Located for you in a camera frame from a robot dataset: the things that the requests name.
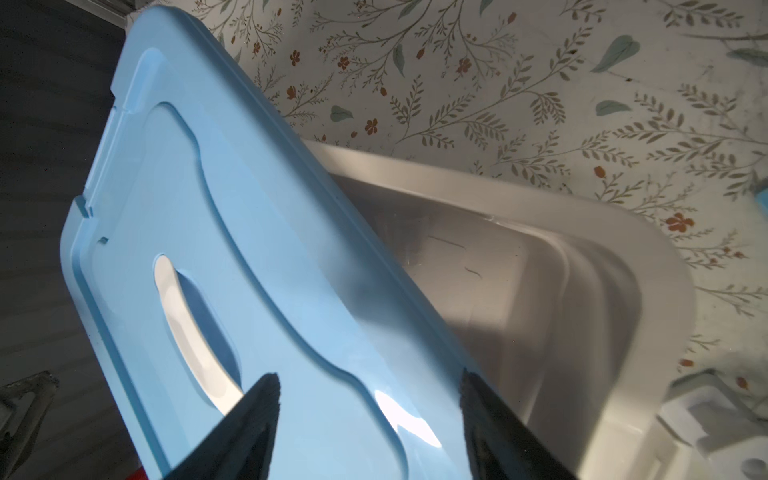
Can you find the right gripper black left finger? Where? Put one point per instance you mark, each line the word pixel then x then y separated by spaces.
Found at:
pixel 242 444

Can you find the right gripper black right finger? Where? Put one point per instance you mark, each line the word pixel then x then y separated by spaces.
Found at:
pixel 498 444

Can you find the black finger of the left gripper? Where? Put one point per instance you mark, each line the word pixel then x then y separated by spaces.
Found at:
pixel 24 405

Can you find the white plastic storage bin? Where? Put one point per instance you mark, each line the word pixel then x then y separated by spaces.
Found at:
pixel 575 311

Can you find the blue plastic box lid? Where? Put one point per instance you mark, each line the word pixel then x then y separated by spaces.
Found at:
pixel 210 248

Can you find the small white tube rack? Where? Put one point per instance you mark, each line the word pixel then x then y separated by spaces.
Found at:
pixel 707 415

